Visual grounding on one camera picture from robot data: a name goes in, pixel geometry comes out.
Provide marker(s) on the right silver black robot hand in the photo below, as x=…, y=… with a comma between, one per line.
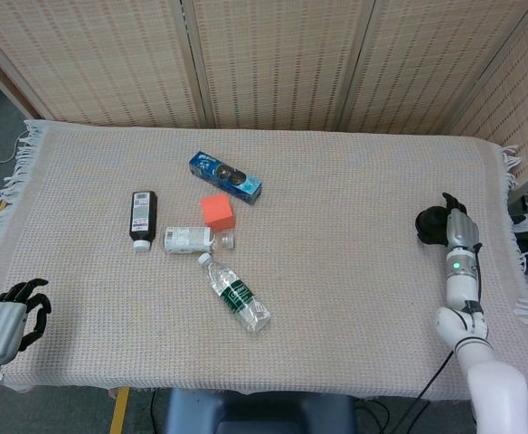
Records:
x=463, y=230

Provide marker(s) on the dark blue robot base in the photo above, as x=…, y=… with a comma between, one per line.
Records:
x=259, y=413

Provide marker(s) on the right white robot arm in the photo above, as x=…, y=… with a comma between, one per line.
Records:
x=463, y=289

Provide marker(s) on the beige woven fringed tablecloth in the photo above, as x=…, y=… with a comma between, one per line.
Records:
x=359, y=294

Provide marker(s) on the woven folding screen panel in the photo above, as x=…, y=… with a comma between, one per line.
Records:
x=521, y=104
x=87, y=59
x=427, y=63
x=282, y=59

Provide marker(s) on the dark brown bottle white cap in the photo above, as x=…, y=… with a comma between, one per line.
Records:
x=143, y=217

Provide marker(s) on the clear bottle white floral label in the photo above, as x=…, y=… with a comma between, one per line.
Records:
x=185, y=239

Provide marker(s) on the clear water bottle green label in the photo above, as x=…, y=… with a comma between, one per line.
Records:
x=237, y=296

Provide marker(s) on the blue cookie box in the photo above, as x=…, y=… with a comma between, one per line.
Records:
x=228, y=178

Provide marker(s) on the orange cube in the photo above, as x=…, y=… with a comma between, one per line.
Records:
x=217, y=210

